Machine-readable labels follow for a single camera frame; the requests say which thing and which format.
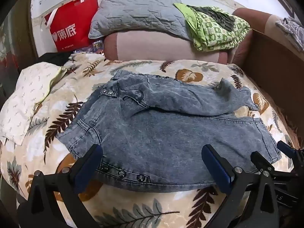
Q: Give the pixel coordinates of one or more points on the blue denim pants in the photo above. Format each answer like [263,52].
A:
[161,135]

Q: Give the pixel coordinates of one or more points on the pink and brown bolster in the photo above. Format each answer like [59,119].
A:
[154,47]

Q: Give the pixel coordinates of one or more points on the colourful packets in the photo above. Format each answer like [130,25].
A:
[91,48]

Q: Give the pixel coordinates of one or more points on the dark grey-green cloth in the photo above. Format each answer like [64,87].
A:
[217,15]

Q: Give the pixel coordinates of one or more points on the white patterned pillow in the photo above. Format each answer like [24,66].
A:
[23,99]

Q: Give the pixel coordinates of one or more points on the beige leaf-print blanket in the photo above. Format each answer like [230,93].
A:
[133,209]

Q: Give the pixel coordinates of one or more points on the grey patterned cloth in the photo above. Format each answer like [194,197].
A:
[292,30]

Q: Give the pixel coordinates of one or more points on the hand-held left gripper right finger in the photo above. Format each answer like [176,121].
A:
[215,166]

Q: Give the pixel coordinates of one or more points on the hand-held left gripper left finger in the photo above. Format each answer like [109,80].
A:
[88,163]

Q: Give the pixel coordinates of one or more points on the grey quilted pillow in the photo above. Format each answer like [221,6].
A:
[137,16]

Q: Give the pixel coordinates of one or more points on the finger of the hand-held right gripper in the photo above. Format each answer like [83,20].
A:
[261,161]
[286,148]

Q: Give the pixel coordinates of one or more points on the black cloth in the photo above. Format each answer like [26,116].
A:
[55,58]

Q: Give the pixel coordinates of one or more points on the green patterned cloth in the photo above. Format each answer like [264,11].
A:
[213,35]

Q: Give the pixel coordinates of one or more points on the red shopping bag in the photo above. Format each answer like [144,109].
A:
[71,28]

